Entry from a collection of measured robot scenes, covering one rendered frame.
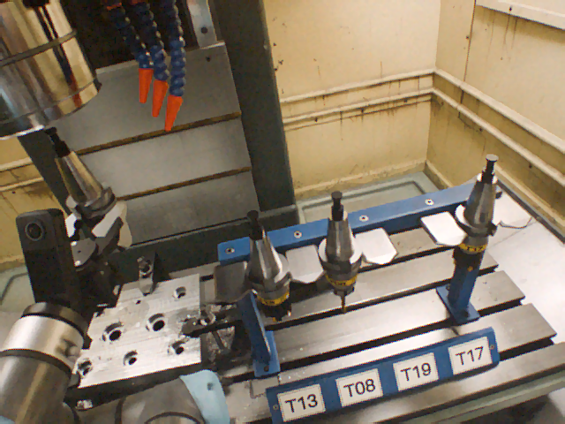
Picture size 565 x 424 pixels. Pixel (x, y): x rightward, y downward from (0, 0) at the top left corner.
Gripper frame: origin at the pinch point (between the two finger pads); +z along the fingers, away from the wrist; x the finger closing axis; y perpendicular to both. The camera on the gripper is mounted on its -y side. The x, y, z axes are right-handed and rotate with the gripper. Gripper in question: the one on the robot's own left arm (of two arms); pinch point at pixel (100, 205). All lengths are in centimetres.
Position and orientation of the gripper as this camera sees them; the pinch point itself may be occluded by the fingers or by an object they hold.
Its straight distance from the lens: 59.5
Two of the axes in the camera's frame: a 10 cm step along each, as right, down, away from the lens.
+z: -0.5, -6.4, 7.7
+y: 1.5, 7.5, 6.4
